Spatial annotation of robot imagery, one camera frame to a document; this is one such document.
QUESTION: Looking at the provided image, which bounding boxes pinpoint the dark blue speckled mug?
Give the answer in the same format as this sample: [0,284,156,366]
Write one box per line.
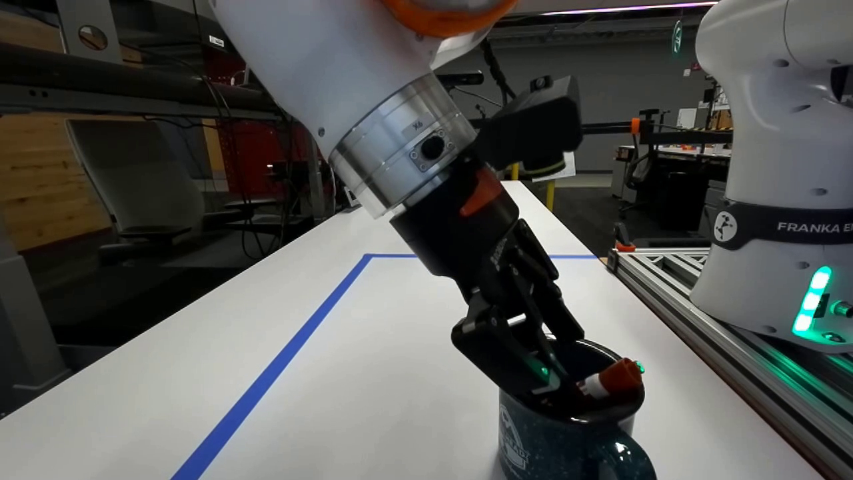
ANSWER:
[492,332,661,480]

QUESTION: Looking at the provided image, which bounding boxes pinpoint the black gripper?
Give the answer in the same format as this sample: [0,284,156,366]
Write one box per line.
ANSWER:
[385,162,589,400]

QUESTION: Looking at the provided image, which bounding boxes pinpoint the blue tape line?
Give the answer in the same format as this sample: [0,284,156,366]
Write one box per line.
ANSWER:
[169,251,596,480]

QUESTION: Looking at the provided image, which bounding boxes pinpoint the black horizontal beam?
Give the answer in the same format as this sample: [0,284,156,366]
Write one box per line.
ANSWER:
[0,40,287,119]

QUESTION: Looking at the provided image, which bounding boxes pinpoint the aluminium rail frame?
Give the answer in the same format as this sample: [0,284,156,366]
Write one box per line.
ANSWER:
[607,246,853,480]

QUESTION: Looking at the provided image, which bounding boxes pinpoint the grey box with round dial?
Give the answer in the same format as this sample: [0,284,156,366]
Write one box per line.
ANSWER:
[52,0,124,67]

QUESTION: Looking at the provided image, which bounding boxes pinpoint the black machine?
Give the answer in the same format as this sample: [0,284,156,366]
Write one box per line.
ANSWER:
[611,142,733,246]

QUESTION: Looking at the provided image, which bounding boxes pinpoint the teal round sign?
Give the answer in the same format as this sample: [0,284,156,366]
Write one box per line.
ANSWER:
[665,18,689,62]

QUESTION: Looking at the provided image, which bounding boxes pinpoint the grey cabinet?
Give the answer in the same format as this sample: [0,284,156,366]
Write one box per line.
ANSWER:
[0,236,65,412]

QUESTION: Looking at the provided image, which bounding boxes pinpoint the wooden wall panel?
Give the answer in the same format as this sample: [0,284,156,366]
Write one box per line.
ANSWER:
[0,110,116,252]

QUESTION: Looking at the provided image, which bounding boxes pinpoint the grey slanted panel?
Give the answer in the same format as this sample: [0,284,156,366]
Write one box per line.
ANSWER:
[65,115,208,239]

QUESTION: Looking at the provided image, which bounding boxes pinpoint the black bar with orange clamps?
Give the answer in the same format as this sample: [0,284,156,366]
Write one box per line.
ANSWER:
[580,104,734,146]

